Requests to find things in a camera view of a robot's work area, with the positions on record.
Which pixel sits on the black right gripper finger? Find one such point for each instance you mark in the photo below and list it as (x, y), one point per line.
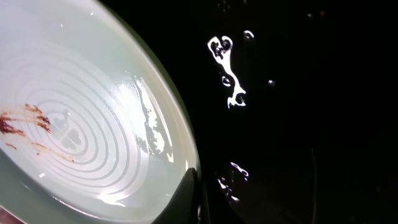
(183, 205)

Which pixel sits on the light blue plate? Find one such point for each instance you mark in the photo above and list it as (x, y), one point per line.
(91, 131)

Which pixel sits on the black round tray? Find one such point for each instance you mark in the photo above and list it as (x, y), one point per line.
(293, 104)

